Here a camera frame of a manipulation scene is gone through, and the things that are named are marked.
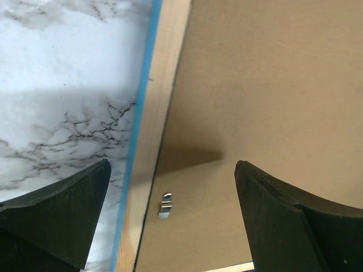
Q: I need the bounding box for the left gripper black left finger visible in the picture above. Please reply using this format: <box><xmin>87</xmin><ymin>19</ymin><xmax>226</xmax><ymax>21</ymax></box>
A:
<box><xmin>1</xmin><ymin>159</ymin><xmax>111</xmax><ymax>271</ymax></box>

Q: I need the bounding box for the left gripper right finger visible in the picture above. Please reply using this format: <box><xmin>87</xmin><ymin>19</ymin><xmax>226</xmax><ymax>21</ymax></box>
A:
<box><xmin>234</xmin><ymin>161</ymin><xmax>362</xmax><ymax>271</ymax></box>

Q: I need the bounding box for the brown frame backing board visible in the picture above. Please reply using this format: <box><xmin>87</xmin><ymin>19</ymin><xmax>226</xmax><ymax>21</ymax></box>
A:
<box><xmin>136</xmin><ymin>1</ymin><xmax>362</xmax><ymax>271</ymax></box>

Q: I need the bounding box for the light wooden picture frame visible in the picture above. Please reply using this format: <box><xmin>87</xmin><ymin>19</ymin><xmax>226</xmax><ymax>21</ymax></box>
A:
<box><xmin>112</xmin><ymin>0</ymin><xmax>255</xmax><ymax>272</ymax></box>

